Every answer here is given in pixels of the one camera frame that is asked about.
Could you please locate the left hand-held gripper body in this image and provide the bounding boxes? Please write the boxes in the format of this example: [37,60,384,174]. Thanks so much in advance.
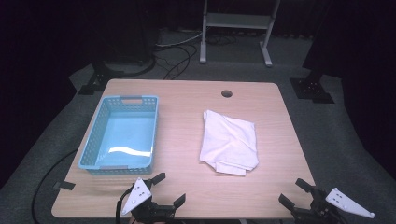
[120,177,176,224]

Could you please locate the white metal stand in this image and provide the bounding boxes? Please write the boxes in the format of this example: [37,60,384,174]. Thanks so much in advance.
[199,0,281,68]

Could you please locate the black floor cable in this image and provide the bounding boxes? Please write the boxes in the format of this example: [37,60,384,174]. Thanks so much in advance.
[31,148,78,224]

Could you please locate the looped black floor cables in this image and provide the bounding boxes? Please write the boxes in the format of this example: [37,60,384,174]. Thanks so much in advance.
[153,43,200,80]

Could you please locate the black tape strip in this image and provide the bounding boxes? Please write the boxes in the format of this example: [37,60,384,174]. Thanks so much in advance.
[52,181,77,191]

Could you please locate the white floor cable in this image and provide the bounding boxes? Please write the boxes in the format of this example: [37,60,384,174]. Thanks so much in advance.
[154,32,204,49]

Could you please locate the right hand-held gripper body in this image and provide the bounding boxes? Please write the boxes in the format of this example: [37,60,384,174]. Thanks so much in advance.
[290,186,375,224]

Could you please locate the black stand base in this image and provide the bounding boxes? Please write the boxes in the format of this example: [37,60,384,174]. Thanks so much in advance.
[78,60,125,96]
[289,66,335,105]

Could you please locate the white towel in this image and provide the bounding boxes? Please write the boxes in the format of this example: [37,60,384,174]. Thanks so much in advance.
[199,109,260,177]

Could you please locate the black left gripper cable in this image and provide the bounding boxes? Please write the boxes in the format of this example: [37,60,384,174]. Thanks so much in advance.
[115,188,134,224]

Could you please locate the light blue plastic basket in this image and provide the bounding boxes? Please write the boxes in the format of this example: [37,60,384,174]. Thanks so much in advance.
[78,94,160,176]

